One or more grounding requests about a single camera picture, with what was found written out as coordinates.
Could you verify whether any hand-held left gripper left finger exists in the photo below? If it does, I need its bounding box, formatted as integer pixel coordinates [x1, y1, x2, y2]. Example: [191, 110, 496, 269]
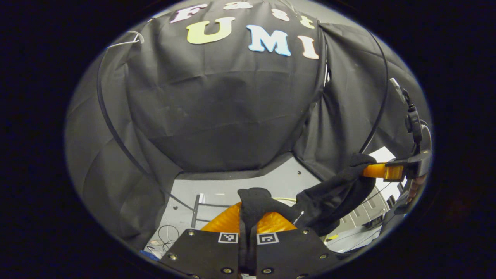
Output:
[159, 201, 248, 279]

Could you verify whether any grey equipment case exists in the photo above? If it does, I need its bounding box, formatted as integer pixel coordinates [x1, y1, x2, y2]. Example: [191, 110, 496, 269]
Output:
[333, 185, 390, 233]

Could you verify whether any black jacket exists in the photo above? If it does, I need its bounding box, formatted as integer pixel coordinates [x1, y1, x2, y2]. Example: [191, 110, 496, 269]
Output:
[237, 153, 377, 238]

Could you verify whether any black metal clothes rack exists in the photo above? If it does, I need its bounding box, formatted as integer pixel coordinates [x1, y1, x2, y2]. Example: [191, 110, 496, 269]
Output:
[96, 23, 389, 229]

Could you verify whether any white plastic hanger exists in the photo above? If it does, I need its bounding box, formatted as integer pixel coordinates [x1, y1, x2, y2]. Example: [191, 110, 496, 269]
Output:
[107, 30, 145, 50]

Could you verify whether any black backdrop cloth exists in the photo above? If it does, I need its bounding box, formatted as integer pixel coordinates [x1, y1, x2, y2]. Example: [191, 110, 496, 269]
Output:
[65, 0, 431, 250]

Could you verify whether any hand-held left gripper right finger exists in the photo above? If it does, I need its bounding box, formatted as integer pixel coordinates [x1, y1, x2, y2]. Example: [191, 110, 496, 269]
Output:
[250, 211, 344, 279]

